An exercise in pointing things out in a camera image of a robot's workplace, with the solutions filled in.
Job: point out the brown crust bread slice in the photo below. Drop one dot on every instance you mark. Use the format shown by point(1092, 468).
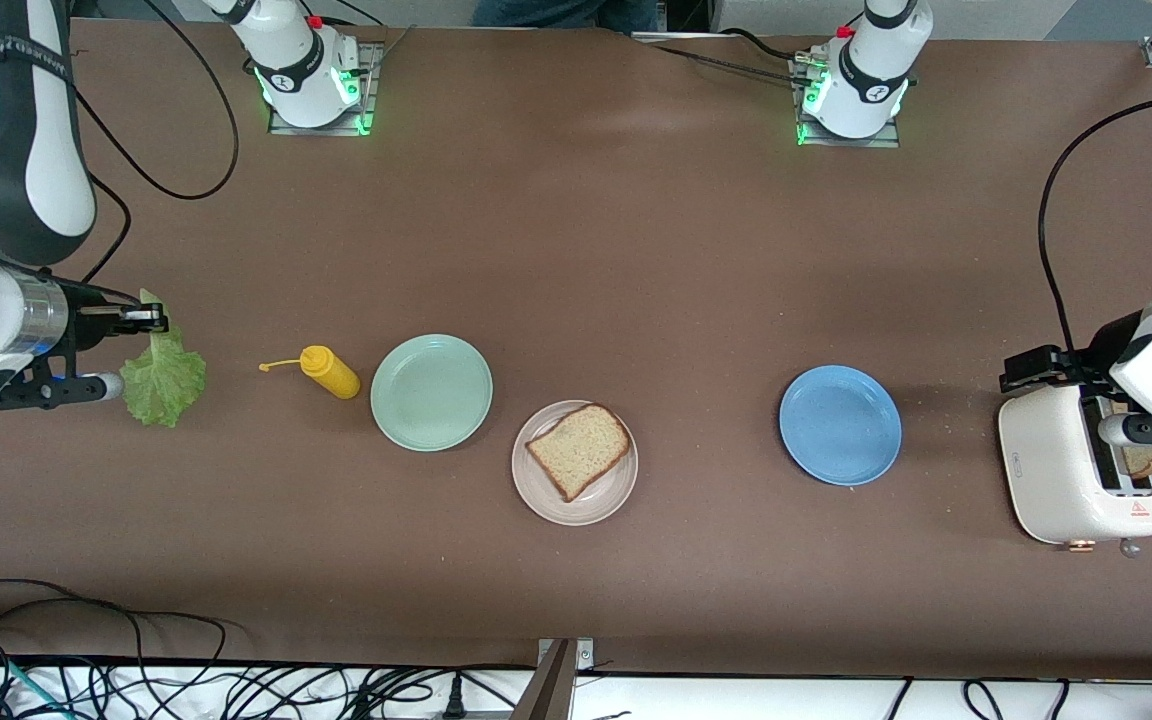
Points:
point(1146, 462)
point(576, 450)

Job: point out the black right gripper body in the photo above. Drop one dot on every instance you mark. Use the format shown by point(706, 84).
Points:
point(88, 318)

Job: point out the blue plate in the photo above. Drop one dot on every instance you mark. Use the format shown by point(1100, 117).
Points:
point(841, 425)

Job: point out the green lettuce leaf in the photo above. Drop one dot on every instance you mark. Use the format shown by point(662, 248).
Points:
point(166, 385)

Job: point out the mint green plate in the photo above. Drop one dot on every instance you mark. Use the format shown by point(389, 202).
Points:
point(431, 392)

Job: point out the white toaster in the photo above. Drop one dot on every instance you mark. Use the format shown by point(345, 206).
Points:
point(1046, 470)

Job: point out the black power plug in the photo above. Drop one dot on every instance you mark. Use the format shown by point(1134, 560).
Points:
point(454, 697)

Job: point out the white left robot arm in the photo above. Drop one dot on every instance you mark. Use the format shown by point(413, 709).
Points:
point(871, 70)

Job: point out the yellow mustard squeeze bottle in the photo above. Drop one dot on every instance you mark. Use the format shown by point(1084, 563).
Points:
point(331, 372)

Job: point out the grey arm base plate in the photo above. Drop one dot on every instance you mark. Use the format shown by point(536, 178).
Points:
point(364, 127)
point(891, 137)

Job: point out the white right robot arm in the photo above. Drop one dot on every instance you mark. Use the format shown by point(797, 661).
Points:
point(16, 150)

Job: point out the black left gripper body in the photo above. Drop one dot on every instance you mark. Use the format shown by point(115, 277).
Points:
point(1094, 352)

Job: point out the beige plate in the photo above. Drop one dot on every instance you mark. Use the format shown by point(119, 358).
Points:
point(616, 495)

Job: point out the grey metal camera post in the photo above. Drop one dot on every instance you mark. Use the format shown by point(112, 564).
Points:
point(556, 680)

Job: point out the person in blue jeans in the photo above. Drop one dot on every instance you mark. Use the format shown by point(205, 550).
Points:
point(626, 10)

